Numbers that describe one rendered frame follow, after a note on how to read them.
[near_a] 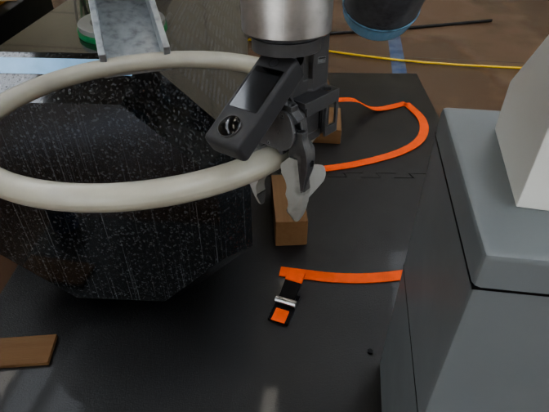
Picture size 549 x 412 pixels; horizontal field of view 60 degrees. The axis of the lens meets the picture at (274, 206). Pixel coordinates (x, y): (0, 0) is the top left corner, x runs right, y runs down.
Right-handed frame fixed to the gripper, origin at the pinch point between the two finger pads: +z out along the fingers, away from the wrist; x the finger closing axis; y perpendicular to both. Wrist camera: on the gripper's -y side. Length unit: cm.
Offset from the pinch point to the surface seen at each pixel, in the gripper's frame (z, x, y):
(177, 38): 3, 75, 46
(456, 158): 4.3, -9.2, 33.5
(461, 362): 27.7, -22.6, 17.0
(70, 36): -1, 86, 21
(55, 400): 86, 66, -18
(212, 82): 13, 64, 47
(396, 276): 83, 18, 84
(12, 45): -1, 91, 9
